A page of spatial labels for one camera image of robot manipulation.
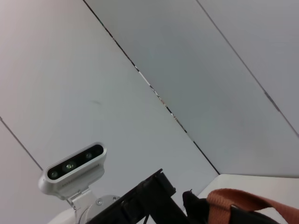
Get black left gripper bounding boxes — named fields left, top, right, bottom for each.
left=87, top=168, right=190, bottom=224

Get black food bag orange handles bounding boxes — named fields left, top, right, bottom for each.
left=182, top=188, right=299, bottom=224

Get white robot head casing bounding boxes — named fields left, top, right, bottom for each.
left=50, top=207, right=79, bottom=224

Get silver camera bracket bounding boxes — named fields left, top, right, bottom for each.
left=66, top=188, right=122, bottom=224

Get silver depth camera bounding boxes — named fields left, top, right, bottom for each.
left=38, top=141, right=107, bottom=201

